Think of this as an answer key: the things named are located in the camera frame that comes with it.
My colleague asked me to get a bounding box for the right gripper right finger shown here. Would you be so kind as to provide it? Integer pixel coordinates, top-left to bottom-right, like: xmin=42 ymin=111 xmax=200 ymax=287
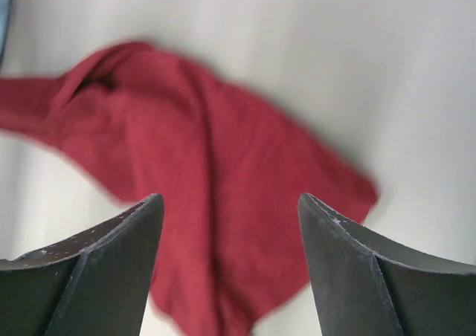
xmin=298 ymin=193 xmax=475 ymax=336

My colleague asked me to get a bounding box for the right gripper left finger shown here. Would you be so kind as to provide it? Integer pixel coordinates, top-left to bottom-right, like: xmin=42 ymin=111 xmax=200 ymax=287
xmin=1 ymin=194 xmax=164 ymax=336

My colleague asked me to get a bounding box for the dark red t shirt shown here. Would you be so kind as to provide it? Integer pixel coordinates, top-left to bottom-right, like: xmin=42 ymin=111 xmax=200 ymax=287
xmin=1 ymin=42 xmax=377 ymax=335

